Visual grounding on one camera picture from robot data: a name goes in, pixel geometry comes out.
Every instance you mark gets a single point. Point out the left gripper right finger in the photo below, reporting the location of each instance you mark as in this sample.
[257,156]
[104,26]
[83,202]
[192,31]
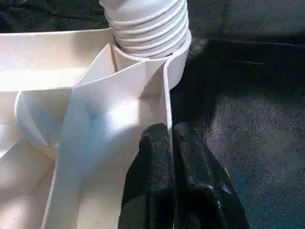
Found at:
[205,195]

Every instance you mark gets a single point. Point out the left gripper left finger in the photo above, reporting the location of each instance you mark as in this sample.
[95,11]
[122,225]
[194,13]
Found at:
[150,186]

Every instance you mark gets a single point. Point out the white plastic table top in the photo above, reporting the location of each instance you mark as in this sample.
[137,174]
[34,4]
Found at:
[109,109]

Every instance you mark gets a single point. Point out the white plastic table leg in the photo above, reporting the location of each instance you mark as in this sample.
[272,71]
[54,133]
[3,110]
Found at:
[147,24]

